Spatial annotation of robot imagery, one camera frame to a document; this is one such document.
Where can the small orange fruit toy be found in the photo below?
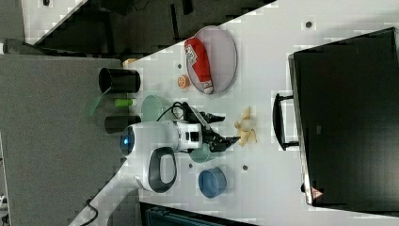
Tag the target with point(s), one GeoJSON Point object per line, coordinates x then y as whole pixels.
{"type": "Point", "coordinates": [183, 81]}

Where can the red plush ketchup bottle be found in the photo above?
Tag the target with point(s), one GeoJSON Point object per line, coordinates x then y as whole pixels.
{"type": "Point", "coordinates": [198, 60]}

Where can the black toaster oven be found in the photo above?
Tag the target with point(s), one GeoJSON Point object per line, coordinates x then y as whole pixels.
{"type": "Point", "coordinates": [346, 109]}

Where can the large green bowl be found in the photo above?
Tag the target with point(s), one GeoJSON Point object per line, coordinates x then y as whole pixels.
{"type": "Point", "coordinates": [154, 106]}

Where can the black cylinder container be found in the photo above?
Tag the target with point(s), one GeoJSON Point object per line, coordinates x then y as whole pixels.
{"type": "Point", "coordinates": [119, 81]}

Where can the blue cup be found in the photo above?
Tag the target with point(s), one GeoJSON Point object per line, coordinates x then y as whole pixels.
{"type": "Point", "coordinates": [212, 182]}

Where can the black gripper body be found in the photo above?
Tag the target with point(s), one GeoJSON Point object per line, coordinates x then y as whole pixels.
{"type": "Point", "coordinates": [209, 136]}

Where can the peeled plush banana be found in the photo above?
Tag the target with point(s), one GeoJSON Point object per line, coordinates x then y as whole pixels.
{"type": "Point", "coordinates": [246, 128]}

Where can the black oven door handle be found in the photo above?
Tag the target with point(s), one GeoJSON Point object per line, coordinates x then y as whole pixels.
{"type": "Point", "coordinates": [278, 123]}

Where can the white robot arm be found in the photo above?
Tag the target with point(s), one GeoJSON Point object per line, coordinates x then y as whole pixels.
{"type": "Point", "coordinates": [144, 145]}

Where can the small green cylinder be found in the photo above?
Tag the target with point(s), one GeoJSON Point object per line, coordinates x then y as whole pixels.
{"type": "Point", "coordinates": [121, 103]}

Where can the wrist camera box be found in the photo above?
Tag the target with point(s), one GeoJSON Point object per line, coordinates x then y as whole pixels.
{"type": "Point", "coordinates": [191, 114]}

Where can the grey oval plate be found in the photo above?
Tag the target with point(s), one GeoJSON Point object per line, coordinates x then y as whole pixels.
{"type": "Point", "coordinates": [222, 57]}

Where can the small black cylinder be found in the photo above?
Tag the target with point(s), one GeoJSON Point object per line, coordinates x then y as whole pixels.
{"type": "Point", "coordinates": [116, 124]}

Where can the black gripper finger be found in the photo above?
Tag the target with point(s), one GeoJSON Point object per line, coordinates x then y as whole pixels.
{"type": "Point", "coordinates": [211, 118]}
{"type": "Point", "coordinates": [224, 143]}

